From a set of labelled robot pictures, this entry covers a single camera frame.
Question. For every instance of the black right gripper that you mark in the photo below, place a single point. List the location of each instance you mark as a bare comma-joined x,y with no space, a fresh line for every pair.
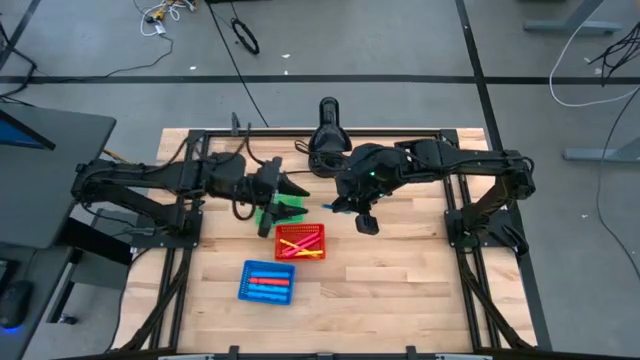
362,205

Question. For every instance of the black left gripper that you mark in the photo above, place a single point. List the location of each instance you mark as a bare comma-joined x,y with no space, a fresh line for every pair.
265,187

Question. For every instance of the short blue highlighter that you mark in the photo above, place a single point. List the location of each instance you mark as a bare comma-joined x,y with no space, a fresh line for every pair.
329,206

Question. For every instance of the yellow BIC highlighter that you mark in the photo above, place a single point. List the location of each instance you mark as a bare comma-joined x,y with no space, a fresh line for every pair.
290,243

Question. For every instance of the pink clip-cap highlighter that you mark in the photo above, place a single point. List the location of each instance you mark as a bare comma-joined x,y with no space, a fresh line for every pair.
312,236
312,244

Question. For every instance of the yellow-orange highlighter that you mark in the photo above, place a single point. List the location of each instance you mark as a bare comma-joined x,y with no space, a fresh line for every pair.
315,254

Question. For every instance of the light blue highlighter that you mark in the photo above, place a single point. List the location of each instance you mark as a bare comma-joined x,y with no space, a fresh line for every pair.
272,274

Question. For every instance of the reddish pink Sharpie highlighter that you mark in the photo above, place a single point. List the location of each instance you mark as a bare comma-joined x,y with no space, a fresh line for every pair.
270,281

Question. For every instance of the blue Sharpie highlighter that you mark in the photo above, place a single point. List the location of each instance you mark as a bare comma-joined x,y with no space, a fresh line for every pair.
270,289

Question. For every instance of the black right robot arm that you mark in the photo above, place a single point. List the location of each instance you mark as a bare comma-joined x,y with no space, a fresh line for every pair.
460,155

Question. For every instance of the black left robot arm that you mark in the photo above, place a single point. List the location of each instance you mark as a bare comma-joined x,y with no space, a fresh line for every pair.
130,180

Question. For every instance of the green plastic basket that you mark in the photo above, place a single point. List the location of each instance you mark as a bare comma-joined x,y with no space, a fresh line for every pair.
295,202

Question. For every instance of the red plastic basket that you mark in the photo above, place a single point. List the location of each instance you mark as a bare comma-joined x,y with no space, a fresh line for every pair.
287,230

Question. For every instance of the blue plastic basket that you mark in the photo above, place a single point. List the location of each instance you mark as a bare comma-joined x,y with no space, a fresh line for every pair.
242,280

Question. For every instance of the black side desk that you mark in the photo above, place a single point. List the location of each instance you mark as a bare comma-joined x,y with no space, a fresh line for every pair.
30,200

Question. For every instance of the grey desk foot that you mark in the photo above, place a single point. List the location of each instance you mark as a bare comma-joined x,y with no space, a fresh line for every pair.
600,154
570,26

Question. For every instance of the computer monitor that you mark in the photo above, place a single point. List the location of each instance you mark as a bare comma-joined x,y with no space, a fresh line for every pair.
15,135

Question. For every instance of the black computer mouse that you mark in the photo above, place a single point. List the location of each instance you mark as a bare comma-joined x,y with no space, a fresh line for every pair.
15,300

